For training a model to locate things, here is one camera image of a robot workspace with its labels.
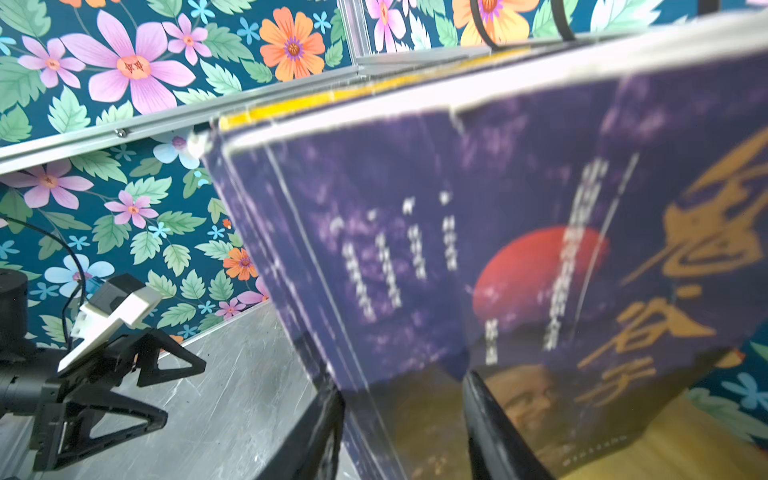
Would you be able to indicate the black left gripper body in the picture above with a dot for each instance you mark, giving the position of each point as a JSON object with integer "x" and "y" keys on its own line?
{"x": 106, "y": 368}

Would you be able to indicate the purple book underneath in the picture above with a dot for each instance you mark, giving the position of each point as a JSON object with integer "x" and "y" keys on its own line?
{"x": 589, "y": 250}

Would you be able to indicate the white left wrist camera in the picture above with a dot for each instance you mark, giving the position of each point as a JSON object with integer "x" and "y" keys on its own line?
{"x": 120, "y": 301}

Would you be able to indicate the yellow cartoon book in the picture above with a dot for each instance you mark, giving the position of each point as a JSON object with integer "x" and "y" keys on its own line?
{"x": 376, "y": 75}

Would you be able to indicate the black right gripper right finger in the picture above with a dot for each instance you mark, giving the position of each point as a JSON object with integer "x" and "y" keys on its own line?
{"x": 496, "y": 449}

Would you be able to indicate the wooden white frame shelf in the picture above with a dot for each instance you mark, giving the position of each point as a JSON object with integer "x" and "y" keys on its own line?
{"x": 697, "y": 436}

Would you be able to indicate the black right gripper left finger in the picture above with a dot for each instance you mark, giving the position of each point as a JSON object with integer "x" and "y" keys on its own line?
{"x": 311, "y": 449}

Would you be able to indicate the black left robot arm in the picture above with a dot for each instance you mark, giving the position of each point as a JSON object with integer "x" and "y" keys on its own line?
{"x": 25, "y": 366}

